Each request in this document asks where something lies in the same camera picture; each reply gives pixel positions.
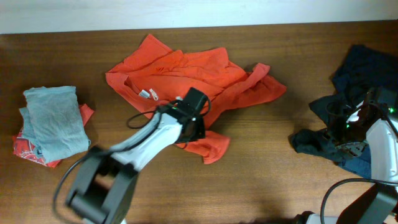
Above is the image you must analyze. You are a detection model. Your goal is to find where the red soccer t-shirt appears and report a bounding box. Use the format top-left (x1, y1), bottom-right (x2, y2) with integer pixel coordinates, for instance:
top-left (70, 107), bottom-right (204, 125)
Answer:
top-left (105, 34), bottom-right (287, 164)

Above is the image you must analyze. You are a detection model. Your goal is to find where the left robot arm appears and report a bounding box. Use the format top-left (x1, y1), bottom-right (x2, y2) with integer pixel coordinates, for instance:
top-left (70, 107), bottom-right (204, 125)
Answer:
top-left (65, 88), bottom-right (211, 224)

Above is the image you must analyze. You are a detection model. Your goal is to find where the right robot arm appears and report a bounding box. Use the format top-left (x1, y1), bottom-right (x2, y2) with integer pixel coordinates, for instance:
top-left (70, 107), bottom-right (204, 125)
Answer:
top-left (290, 87), bottom-right (397, 223)

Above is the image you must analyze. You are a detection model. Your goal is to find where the folded grey t-shirt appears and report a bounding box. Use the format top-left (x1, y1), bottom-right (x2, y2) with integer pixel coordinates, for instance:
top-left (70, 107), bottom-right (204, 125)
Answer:
top-left (20, 86), bottom-right (90, 164)

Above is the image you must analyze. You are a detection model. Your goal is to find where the dark navy garment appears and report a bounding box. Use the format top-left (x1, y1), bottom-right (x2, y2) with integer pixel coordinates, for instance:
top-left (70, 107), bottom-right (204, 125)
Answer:
top-left (309, 45), bottom-right (397, 178)

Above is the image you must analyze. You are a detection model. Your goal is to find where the folded red printed t-shirt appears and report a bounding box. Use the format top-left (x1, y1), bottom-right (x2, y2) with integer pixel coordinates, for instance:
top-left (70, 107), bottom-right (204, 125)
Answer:
top-left (12, 104), bottom-right (95, 168)

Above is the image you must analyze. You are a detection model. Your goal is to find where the left black cable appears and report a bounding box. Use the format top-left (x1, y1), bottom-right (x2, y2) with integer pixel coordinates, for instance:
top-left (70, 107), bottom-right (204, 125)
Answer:
top-left (52, 99), bottom-right (212, 218)

